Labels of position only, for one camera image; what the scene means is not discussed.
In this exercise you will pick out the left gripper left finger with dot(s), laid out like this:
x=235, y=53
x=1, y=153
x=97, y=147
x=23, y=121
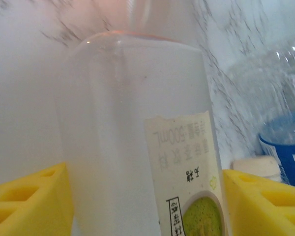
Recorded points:
x=27, y=209

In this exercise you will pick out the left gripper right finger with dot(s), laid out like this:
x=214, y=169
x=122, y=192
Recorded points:
x=265, y=211

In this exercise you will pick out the clear bottle matcha label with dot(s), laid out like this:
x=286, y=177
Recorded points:
x=113, y=123

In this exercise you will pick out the clear bottle blue cap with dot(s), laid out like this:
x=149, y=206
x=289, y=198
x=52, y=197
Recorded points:
x=285, y=152

